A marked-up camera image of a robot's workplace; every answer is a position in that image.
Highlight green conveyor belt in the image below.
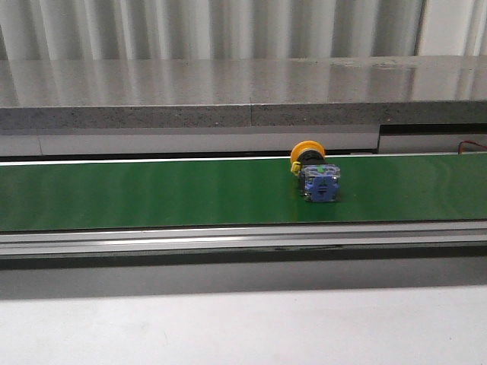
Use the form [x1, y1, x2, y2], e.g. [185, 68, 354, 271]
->
[1, 154, 486, 232]

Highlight grey granite countertop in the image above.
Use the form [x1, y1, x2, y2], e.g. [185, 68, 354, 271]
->
[1, 56, 486, 131]

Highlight white corrugated curtain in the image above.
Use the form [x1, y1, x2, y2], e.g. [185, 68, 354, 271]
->
[1, 1, 486, 60]

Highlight yellow emergency push button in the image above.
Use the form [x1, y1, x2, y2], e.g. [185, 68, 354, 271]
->
[290, 141, 341, 202]

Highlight aluminium conveyor frame rail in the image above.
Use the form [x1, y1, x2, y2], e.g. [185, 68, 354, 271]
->
[1, 221, 486, 257]

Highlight red and black wires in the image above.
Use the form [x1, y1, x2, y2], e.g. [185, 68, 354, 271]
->
[457, 140, 487, 154]

